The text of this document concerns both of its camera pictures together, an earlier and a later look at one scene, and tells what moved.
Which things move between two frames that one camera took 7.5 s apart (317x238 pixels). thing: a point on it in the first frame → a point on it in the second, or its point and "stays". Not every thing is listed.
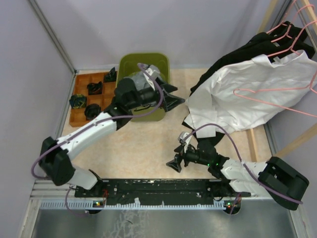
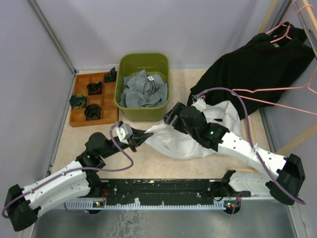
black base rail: [170, 191] stays
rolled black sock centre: [94, 88] stays
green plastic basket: [128, 65] stays
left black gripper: [168, 102] → [137, 138]
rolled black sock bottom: [91, 110] stays
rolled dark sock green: [78, 101] stays
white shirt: [251, 93] → [166, 140]
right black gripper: [176, 164] → [168, 117]
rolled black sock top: [111, 76] stays
